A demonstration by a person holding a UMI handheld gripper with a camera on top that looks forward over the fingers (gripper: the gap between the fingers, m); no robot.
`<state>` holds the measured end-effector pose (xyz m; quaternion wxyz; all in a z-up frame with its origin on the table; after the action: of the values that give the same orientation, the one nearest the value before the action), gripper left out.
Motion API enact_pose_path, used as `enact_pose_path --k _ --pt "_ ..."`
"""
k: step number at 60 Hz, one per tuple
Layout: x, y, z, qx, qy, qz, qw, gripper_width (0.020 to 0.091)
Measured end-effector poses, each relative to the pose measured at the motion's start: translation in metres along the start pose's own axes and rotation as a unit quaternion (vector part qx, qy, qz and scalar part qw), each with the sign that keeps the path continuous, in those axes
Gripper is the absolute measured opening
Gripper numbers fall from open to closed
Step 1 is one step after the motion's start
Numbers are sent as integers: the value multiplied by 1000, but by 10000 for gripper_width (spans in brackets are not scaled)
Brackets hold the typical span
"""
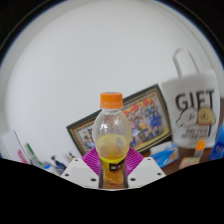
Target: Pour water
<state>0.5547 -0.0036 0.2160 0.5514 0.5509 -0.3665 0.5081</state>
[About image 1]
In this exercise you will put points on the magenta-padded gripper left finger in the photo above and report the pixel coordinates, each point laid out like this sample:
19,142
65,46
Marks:
80,171

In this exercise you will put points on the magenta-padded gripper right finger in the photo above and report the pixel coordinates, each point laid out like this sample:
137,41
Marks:
146,170

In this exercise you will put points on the orange-capped juice bottle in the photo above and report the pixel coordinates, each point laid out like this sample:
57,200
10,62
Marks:
112,133

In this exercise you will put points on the brown yellow-labelled pump bottle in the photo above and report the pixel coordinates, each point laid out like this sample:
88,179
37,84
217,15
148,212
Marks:
72,155

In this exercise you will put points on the blue tissue pack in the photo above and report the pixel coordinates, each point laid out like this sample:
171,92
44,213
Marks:
165,156

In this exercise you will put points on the small floral packet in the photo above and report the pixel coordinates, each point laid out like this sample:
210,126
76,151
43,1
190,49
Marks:
188,162

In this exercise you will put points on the white and blue shuttlecock tube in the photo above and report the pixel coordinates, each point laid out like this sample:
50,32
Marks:
35,156

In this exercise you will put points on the black-framed group photo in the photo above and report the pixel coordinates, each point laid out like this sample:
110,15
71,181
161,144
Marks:
146,116

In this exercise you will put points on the pink shuttlecock tube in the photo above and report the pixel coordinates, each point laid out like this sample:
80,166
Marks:
22,156

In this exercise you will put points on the white paper gift bag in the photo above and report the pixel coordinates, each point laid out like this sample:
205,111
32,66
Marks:
193,113

